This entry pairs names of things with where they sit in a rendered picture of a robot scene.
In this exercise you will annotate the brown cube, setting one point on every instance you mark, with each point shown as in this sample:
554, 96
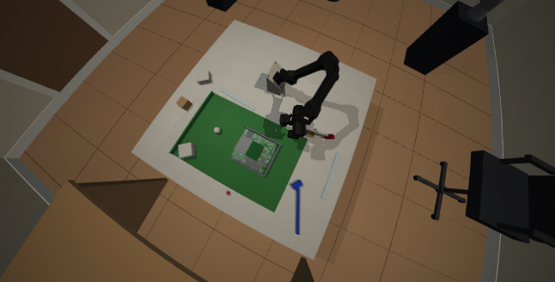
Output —
183, 102

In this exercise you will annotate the blue golf putter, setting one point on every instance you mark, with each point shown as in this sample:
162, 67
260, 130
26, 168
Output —
295, 186

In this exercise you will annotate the green putting mat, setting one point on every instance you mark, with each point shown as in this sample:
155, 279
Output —
212, 151

